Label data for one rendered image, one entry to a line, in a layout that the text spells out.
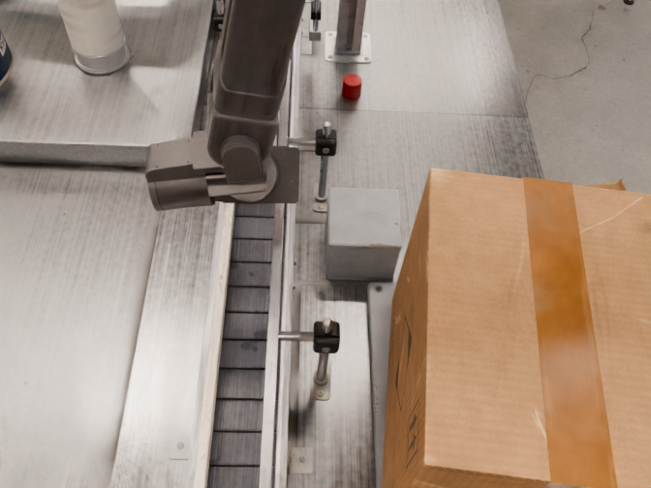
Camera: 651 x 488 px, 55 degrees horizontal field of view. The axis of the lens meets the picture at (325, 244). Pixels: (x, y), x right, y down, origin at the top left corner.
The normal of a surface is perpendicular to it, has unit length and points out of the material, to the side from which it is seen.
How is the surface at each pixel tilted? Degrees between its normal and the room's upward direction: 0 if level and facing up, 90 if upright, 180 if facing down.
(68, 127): 0
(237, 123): 90
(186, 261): 0
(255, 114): 91
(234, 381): 0
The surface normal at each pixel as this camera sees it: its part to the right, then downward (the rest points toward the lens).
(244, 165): 0.11, 0.82
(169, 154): -0.11, -0.55
